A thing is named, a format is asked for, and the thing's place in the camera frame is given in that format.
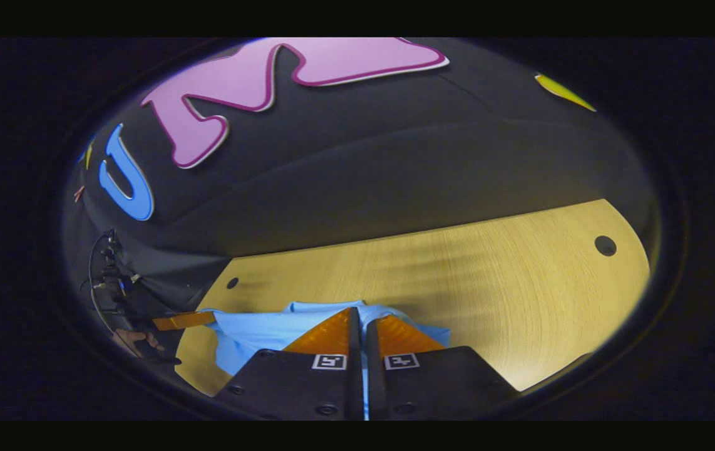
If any thin grey gripper cable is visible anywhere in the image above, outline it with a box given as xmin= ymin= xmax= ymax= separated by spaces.
xmin=88 ymin=233 xmax=117 ymax=336

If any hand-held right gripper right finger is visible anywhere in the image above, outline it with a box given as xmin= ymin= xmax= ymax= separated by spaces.
xmin=365 ymin=313 xmax=521 ymax=420

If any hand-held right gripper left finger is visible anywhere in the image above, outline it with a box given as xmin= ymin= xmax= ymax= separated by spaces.
xmin=213 ymin=307 xmax=364 ymax=420

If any light blue T-shirt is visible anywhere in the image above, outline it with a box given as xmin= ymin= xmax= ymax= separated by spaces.
xmin=200 ymin=301 xmax=452 ymax=420

